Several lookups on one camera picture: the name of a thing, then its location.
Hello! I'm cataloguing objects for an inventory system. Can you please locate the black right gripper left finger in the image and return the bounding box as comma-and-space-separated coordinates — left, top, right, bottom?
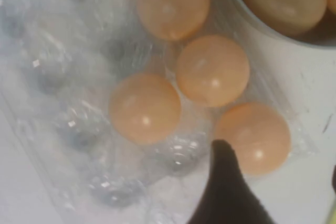
185, 139, 275, 224

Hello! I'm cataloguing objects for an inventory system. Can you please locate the clear plastic egg tray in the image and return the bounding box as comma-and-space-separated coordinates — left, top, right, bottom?
0, 0, 318, 224

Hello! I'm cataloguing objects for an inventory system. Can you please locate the grey round bowl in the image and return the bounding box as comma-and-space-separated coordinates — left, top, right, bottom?
225, 0, 336, 49

